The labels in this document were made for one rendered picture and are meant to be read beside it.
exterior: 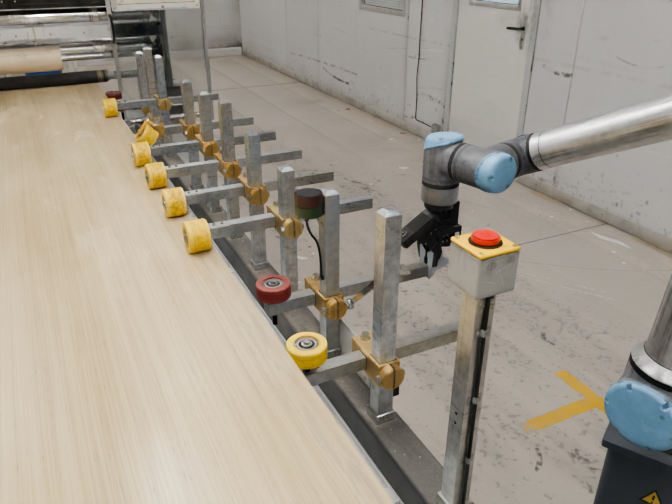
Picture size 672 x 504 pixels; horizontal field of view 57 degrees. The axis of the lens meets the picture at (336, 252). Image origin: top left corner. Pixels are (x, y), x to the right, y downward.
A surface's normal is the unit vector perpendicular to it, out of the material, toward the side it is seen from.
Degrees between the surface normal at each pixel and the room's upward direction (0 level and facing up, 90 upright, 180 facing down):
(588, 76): 90
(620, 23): 90
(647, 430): 95
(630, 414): 95
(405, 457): 0
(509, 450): 0
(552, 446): 0
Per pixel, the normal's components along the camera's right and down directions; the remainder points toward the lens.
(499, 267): 0.44, 0.40
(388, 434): 0.00, -0.89
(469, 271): -0.90, 0.20
